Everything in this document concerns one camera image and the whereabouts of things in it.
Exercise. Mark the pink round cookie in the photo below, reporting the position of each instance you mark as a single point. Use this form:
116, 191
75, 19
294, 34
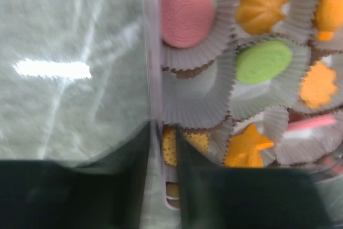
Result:
317, 121
186, 23

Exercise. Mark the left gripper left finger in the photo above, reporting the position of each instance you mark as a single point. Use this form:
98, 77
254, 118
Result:
104, 193

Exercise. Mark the green round cookie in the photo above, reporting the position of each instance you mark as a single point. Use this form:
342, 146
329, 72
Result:
262, 61

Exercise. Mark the orange flower cookie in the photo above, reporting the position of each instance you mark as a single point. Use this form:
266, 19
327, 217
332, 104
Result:
259, 16

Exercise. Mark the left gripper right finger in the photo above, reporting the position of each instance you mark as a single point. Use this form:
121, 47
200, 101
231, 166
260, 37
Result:
212, 196

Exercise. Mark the square cookie tin with liners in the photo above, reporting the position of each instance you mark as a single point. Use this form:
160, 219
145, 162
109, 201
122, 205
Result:
196, 88

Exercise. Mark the orange cookie tin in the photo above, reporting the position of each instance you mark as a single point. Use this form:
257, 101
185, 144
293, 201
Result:
244, 149
200, 141
318, 86

